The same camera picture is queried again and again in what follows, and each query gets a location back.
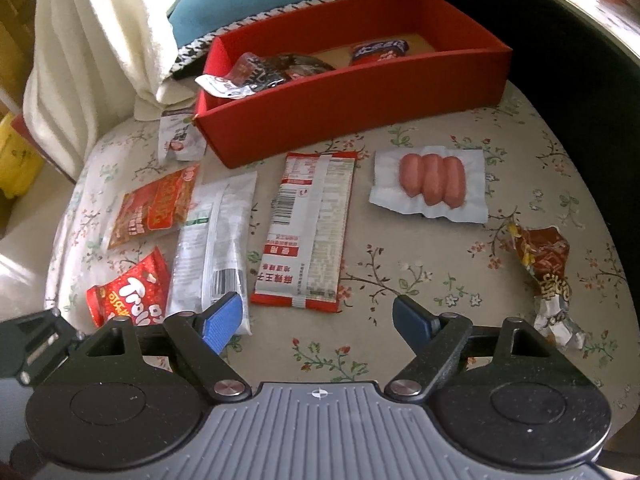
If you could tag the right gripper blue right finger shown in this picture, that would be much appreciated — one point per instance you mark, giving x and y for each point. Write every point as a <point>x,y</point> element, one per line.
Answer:
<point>437,342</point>

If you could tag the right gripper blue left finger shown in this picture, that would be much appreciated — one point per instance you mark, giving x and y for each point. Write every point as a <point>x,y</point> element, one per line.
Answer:
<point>197,340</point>

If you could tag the dark brown snack packet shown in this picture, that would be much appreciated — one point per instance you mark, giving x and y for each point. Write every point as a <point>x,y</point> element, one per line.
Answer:
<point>252,74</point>

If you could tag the blue red snack packet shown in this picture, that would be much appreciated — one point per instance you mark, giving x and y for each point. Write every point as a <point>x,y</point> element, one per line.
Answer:
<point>377,51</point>

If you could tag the red Trolli candy bag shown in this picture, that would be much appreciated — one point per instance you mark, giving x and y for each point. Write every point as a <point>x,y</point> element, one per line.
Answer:
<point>140,293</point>

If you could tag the white green long packet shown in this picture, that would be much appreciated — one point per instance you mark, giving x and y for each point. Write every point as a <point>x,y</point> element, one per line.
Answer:
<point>211,253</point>

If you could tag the red white flat packet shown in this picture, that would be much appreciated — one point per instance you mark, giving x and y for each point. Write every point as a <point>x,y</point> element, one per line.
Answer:
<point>303,250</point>

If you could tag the orange red spicy snack packet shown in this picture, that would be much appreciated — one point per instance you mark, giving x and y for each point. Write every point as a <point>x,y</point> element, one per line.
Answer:
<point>155,209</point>

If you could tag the brown foil chicken snack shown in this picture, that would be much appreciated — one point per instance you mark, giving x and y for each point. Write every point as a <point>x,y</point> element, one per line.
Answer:
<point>544,254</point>

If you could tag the pink sausages in clear pack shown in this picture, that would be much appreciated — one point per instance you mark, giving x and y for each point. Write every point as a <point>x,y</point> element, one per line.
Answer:
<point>432,181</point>

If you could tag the yellow object at left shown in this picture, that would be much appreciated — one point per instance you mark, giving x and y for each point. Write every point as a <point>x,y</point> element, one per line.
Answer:
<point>20,162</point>

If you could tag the small white plum packet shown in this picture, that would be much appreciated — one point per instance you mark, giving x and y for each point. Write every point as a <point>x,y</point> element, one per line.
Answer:
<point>178,137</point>

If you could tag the red cardboard box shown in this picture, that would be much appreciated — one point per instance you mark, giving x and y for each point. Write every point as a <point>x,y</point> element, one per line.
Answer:
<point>465,67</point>

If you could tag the cream white blanket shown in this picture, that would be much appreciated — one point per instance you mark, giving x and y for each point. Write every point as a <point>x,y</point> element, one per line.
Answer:
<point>97,63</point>

